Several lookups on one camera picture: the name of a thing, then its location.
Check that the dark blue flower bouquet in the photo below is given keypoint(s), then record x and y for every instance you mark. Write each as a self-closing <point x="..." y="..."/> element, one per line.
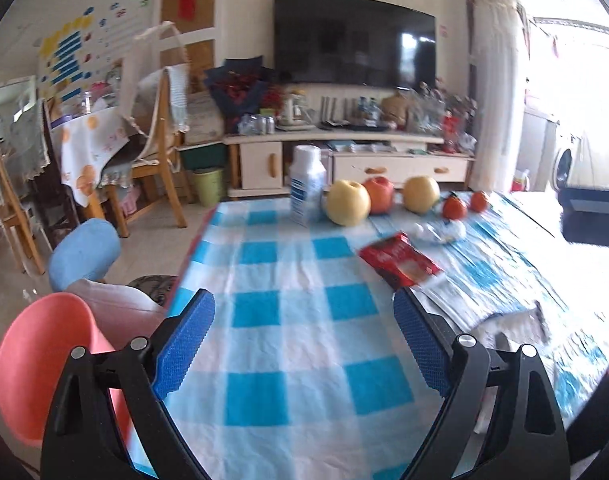
<point x="237" y="90"/>

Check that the white electric kettle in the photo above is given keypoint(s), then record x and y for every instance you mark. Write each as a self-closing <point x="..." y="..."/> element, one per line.
<point x="294" y="110"/>

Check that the dark wooden chair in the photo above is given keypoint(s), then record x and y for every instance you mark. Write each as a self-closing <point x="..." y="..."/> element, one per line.
<point x="54" y="195"/>

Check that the red apple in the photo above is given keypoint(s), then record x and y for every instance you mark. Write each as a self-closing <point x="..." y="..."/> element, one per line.
<point x="382" y="194"/>

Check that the white printed carton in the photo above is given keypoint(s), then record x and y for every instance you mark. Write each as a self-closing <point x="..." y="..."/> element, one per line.
<point x="204" y="117"/>

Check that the tall white lace cover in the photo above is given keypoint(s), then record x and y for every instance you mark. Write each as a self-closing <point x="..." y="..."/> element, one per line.
<point x="496" y="85"/>

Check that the cream television cabinet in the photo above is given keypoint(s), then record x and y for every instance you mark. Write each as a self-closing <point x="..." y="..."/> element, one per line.
<point x="399" y="167"/>

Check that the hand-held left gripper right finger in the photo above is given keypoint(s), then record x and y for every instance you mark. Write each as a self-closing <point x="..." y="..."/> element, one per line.
<point x="424" y="345"/>

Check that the tangerine with green leaves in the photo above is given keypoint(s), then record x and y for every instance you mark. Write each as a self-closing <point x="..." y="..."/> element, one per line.
<point x="454" y="207"/>

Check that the blue yellow wall sticker chart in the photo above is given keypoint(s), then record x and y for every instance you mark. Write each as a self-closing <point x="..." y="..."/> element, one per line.
<point x="67" y="55"/>

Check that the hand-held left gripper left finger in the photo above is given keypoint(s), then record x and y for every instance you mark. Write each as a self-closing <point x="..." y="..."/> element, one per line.
<point x="182" y="347"/>

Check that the blue white checked tablecloth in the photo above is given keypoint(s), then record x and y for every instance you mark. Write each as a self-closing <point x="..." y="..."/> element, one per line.
<point x="284" y="320"/>

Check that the wooden chair with white cover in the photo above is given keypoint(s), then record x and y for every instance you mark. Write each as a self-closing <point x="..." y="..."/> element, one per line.
<point x="162" y="150"/>

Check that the white milk bottle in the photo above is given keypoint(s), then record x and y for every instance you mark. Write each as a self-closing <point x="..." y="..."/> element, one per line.
<point x="307" y="185"/>

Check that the black television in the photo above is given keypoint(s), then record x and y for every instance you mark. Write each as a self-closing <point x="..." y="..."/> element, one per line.
<point x="354" y="40"/>

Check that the white washing machine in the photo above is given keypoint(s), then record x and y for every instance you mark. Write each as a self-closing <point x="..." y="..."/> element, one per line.
<point x="566" y="165"/>

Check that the yellow pear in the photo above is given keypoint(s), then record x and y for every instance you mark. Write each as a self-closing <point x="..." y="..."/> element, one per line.
<point x="421" y="194"/>
<point x="348" y="203"/>

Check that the light wooden chair grey cover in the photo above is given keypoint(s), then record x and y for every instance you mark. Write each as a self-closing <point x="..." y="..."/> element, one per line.
<point x="14" y="210"/>

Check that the green waste bin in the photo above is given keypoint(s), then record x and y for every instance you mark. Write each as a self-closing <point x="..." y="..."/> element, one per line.
<point x="208" y="187"/>

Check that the small red snack wrapper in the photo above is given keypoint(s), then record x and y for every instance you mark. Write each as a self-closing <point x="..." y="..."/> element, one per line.
<point x="399" y="260"/>

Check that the blue padded stool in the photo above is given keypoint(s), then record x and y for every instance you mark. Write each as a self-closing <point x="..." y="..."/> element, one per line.
<point x="84" y="252"/>

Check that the white orange print tablecloth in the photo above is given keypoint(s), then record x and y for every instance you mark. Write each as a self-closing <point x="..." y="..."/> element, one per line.
<point x="84" y="160"/>

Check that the clear plastic wrapper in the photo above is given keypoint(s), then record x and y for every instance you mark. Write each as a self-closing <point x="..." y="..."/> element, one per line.
<point x="442" y="232"/>

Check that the pink plastic bucket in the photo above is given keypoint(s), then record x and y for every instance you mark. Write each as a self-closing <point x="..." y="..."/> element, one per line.
<point x="39" y="360"/>

